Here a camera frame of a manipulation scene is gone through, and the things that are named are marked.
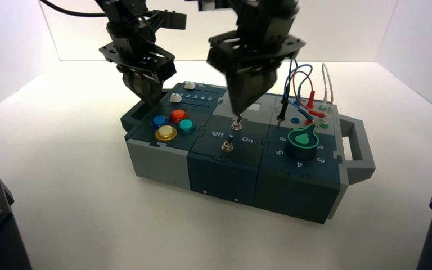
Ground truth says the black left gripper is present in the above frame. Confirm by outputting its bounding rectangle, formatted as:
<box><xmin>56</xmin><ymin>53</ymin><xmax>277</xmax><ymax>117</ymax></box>
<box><xmin>99</xmin><ymin>21</ymin><xmax>177</xmax><ymax>107</ymax></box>

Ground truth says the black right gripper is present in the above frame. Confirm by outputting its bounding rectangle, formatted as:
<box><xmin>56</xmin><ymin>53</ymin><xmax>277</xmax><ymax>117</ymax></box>
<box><xmin>206</xmin><ymin>11</ymin><xmax>307</xmax><ymax>115</ymax></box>

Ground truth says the metal toggle switch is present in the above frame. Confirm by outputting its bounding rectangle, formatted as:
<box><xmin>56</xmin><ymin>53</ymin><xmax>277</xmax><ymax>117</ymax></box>
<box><xmin>221</xmin><ymin>136</ymin><xmax>235</xmax><ymax>153</ymax></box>
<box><xmin>231</xmin><ymin>113</ymin><xmax>244</xmax><ymax>131</ymax></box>

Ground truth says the dark teal grey control box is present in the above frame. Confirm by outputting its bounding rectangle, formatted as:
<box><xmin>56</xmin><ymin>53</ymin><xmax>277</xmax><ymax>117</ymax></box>
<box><xmin>120</xmin><ymin>81</ymin><xmax>376</xmax><ymax>224</ymax></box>

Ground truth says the blue round push button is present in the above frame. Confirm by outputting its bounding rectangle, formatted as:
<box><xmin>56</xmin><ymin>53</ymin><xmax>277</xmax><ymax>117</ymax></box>
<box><xmin>150</xmin><ymin>114</ymin><xmax>170</xmax><ymax>130</ymax></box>

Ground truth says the red round push button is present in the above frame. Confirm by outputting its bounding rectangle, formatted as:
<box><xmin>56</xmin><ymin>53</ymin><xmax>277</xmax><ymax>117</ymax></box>
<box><xmin>169</xmin><ymin>109</ymin><xmax>190</xmax><ymax>124</ymax></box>

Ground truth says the yellow round push button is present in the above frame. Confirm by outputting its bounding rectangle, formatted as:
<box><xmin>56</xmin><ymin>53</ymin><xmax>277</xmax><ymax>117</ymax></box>
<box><xmin>155</xmin><ymin>124</ymin><xmax>178</xmax><ymax>142</ymax></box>

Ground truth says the teal round push button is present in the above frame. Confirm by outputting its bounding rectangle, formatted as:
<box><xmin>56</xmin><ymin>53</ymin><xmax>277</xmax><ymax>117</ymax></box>
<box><xmin>177</xmin><ymin>119</ymin><xmax>197</xmax><ymax>135</ymax></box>

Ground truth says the dark green rotary knob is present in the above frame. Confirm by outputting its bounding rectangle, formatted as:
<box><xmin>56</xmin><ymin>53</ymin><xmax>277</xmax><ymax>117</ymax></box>
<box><xmin>285</xmin><ymin>124</ymin><xmax>320</xmax><ymax>160</ymax></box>

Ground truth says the black jumper cable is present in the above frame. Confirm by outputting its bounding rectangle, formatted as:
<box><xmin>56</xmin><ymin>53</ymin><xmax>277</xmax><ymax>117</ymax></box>
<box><xmin>277</xmin><ymin>59</ymin><xmax>294</xmax><ymax>122</ymax></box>

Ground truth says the blue jumper cable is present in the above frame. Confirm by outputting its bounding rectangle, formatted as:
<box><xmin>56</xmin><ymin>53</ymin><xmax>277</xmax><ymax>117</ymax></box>
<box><xmin>283</xmin><ymin>64</ymin><xmax>314</xmax><ymax>120</ymax></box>

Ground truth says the red jumper cable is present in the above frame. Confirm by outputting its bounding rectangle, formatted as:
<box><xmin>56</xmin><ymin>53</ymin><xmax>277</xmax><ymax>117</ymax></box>
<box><xmin>292</xmin><ymin>70</ymin><xmax>326</xmax><ymax>125</ymax></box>

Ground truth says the white jumper cable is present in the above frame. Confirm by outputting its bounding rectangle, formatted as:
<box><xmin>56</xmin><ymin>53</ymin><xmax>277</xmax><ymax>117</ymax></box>
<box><xmin>319</xmin><ymin>62</ymin><xmax>335</xmax><ymax>129</ymax></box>

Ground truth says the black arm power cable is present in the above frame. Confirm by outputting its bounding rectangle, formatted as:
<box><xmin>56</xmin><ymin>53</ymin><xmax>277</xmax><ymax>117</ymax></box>
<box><xmin>39</xmin><ymin>0</ymin><xmax>107</xmax><ymax>18</ymax></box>

